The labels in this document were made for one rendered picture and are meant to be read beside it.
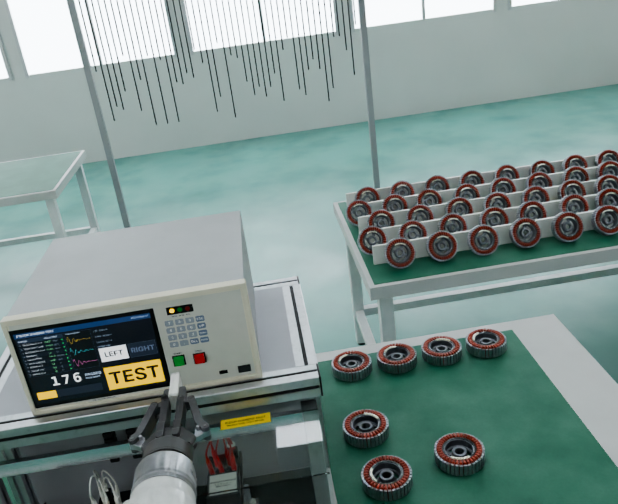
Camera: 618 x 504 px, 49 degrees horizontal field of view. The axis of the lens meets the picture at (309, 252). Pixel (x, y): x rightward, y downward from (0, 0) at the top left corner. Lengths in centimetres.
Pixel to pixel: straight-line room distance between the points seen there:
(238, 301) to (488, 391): 84
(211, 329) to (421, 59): 663
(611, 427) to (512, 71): 657
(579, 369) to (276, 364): 91
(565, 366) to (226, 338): 102
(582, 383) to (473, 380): 27
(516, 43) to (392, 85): 142
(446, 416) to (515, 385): 22
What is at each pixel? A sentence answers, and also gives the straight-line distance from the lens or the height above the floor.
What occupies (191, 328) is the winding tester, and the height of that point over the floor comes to 124.
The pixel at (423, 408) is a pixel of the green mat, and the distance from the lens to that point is 179.
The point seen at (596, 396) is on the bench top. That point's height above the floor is 75.
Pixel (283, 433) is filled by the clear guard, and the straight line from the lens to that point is 126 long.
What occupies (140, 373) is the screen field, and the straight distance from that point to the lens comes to 132.
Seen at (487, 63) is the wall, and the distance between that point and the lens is 795.
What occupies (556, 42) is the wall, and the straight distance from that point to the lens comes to 822.
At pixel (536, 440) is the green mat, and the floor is 75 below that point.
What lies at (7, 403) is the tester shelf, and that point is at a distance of 147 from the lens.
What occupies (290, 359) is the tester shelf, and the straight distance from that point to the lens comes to 135.
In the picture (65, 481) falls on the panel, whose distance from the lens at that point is 166.
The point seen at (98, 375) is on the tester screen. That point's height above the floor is 118.
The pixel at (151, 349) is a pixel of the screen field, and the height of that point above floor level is 122.
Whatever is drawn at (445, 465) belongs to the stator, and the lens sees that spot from 159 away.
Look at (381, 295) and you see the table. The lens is 238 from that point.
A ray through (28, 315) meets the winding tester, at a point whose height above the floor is 132.
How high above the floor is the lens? 185
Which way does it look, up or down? 24 degrees down
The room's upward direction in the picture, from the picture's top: 8 degrees counter-clockwise
